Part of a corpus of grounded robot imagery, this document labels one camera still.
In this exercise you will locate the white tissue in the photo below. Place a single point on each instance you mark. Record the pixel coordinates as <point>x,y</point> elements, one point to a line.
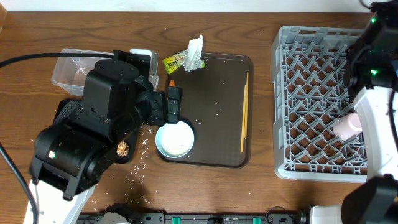
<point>194,51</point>

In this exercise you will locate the grey dishwasher rack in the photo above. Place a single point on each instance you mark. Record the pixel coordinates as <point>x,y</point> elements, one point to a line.
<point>307,67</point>

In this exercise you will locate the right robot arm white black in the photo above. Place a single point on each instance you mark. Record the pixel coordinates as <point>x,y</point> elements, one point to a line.
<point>371,80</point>

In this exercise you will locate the brown serving tray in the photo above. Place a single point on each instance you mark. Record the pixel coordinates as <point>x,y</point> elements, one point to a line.
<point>212,104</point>

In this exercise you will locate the brown mushroom food scrap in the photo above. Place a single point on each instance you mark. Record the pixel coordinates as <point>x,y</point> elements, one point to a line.
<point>123,149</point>

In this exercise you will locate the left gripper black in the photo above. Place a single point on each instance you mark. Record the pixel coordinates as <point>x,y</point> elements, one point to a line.
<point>173,112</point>

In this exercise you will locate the yellow green snack wrapper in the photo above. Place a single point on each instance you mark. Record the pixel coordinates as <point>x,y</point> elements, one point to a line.
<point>182,59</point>

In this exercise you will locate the black rail at table edge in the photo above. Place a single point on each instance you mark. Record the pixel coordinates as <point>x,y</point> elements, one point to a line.
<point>276,215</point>

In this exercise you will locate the clear plastic bin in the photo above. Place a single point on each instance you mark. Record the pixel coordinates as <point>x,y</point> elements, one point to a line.
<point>70,73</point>

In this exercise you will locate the light blue rice bowl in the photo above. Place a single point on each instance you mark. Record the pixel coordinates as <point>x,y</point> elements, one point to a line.
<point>174,140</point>

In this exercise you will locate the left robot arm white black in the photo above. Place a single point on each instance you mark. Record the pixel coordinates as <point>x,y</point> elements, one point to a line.
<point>91,134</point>

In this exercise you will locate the black tray bin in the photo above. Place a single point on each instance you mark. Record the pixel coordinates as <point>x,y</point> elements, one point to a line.
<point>67,109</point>

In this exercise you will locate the pink cup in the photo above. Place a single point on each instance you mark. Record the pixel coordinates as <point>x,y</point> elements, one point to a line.
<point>348,127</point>

